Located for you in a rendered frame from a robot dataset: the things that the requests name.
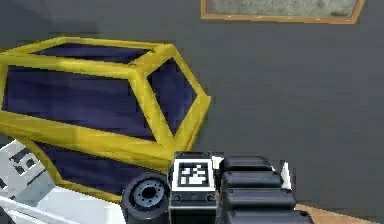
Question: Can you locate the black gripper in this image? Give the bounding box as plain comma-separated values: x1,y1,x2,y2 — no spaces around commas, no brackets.
120,171,172,224

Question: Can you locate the yellow and navy cabinet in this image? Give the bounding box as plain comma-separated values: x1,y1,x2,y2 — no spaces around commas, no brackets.
0,35,212,204

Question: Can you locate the white block with black marks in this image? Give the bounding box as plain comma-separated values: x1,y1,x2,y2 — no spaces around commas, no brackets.
0,139,127,224

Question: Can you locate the wood framed wall picture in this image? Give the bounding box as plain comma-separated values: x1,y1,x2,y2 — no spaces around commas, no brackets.
200,0,367,25

